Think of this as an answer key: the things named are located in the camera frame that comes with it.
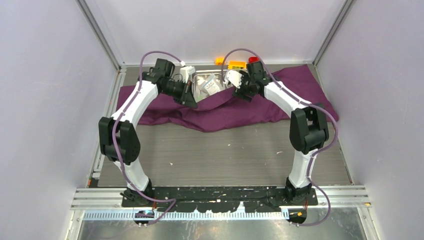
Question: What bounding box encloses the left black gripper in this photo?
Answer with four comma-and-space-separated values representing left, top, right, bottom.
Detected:
161, 79, 198, 109

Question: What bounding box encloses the orange yellow toy block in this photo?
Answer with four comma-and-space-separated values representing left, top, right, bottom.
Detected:
227, 60, 247, 70

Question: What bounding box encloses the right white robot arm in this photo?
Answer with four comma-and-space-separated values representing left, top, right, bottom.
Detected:
224, 61, 329, 205

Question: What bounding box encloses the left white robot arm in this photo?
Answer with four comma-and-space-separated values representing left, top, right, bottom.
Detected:
98, 58, 198, 207

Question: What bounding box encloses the red block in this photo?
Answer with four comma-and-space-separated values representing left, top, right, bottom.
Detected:
248, 56, 260, 64

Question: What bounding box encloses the steel instrument tray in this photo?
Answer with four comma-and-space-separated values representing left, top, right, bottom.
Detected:
192, 70, 233, 103

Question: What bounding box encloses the white sterile pouch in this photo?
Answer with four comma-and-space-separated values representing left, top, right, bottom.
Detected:
197, 74, 223, 96

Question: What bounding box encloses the small orange block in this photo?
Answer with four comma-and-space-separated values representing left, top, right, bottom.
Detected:
214, 57, 225, 66

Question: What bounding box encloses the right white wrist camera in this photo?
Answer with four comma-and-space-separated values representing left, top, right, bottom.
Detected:
224, 69, 243, 89

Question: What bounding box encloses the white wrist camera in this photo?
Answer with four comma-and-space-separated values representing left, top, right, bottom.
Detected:
179, 66, 196, 84
224, 69, 243, 89

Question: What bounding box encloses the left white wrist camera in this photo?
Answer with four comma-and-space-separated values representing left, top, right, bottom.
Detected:
179, 66, 196, 84

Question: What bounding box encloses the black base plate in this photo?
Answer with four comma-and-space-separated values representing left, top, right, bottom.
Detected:
121, 186, 318, 213

